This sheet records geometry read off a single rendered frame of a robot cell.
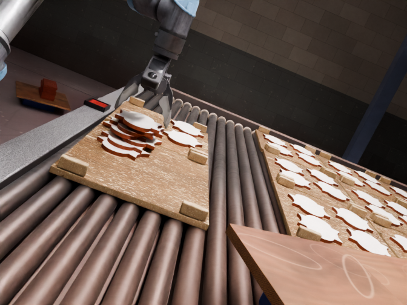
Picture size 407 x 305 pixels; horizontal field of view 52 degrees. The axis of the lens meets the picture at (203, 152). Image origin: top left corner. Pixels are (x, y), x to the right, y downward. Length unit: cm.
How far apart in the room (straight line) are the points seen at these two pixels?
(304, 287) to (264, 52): 577
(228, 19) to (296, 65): 119
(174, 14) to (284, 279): 73
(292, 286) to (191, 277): 21
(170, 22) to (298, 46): 528
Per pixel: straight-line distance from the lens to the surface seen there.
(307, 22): 635
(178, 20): 110
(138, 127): 109
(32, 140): 106
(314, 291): 61
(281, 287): 58
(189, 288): 70
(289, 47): 631
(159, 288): 68
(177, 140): 135
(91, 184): 89
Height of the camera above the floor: 130
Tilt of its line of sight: 15 degrees down
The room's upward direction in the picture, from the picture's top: 23 degrees clockwise
